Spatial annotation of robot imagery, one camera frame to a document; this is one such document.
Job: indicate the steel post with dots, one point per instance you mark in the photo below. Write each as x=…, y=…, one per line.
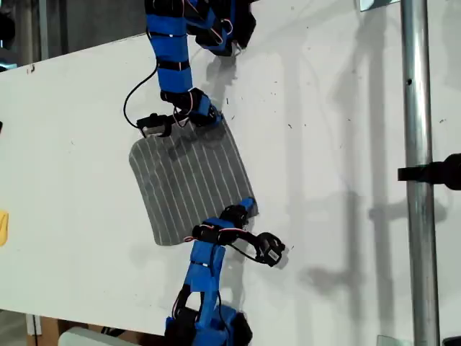
x=417, y=216

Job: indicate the yellow object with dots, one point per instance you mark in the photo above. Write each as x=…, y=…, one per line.
x=3, y=227

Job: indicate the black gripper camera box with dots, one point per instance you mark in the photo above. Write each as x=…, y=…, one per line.
x=272, y=250
x=153, y=125

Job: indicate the black corner object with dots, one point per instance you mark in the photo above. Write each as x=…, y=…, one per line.
x=452, y=341

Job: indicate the grey white-striped towel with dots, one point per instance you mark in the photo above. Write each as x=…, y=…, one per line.
x=180, y=187

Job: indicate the metal bracket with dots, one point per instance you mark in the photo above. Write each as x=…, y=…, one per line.
x=371, y=4

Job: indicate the black clamp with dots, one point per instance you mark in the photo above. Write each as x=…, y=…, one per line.
x=432, y=173

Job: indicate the white box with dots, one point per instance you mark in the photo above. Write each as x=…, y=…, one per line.
x=93, y=339

